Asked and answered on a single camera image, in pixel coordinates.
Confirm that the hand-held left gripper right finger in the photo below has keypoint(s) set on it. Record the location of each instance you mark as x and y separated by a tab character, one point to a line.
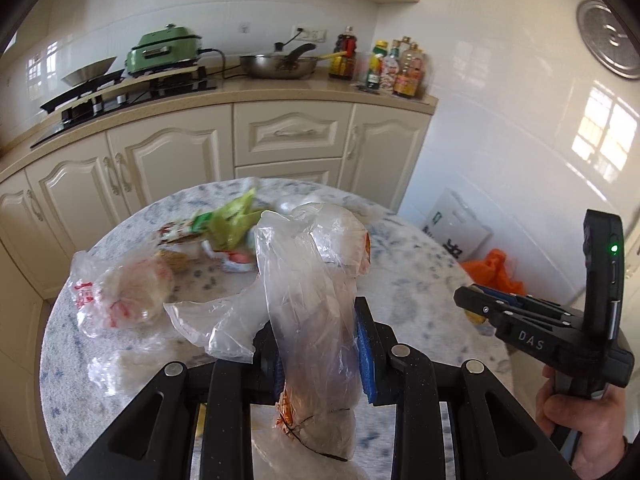
365	360

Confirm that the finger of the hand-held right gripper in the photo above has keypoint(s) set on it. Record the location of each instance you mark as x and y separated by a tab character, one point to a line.
500	294
475	302

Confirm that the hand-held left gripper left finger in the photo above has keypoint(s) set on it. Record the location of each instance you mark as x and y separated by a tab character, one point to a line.
262	370

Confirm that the large clear plastic bag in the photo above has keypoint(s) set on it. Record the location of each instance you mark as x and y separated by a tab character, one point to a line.
305	300

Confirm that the red white candy wrapper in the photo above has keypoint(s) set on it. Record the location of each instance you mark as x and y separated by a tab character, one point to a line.
237	260

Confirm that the white plastic film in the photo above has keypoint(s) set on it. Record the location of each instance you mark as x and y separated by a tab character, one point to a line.
125	367

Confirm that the brown biscuit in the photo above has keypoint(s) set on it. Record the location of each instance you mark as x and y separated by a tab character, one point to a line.
172	260

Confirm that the green snack wrapper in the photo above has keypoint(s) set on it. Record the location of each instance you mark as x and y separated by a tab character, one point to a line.
230	217

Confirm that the clear bag with red print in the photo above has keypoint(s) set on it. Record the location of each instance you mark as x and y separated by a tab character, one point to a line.
125	295

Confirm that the red white patterned packet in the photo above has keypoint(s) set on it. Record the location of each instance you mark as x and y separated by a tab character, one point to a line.
175	230

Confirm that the small clear plastic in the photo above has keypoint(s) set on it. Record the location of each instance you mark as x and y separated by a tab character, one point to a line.
290	205

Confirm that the person's right hand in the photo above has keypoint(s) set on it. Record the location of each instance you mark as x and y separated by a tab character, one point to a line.
605	425

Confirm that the orange plastic bag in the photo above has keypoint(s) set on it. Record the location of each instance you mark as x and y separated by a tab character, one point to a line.
495	270

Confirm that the white blue patterned tablecloth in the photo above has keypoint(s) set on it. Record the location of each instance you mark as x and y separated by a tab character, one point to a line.
425	270

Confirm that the white paper bag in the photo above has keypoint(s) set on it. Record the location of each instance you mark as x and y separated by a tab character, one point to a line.
457	227

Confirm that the cream cabinet door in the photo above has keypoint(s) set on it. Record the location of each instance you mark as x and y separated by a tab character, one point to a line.
20	230
385	155
170	160
75	200

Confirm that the narrow cream cabinet drawer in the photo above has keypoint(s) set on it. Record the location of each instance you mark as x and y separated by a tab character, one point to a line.
285	172

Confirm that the brown bottle orange label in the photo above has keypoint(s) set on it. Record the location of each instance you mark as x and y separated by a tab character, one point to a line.
410	72

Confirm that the clear bottle red label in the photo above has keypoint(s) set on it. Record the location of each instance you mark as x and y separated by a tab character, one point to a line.
390	72

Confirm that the cream corner cabinet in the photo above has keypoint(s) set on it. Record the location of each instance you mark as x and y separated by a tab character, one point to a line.
20	320

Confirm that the green yellow sauce bottle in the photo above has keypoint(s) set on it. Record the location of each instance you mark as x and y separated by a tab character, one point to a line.
376	67

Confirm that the dark oil bottle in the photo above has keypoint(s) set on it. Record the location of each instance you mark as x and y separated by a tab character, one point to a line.
344	57

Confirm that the black gas stove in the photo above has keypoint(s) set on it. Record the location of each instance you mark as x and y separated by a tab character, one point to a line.
165	87

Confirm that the steel frying pan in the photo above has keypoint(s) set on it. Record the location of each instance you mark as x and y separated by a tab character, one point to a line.
277	66

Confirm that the green electric cooker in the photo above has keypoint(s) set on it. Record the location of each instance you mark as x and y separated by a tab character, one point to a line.
160	52

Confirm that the steel wok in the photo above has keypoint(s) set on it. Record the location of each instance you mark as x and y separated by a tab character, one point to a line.
90	71

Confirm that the white wall socket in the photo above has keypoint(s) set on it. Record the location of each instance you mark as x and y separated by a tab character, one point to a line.
312	34

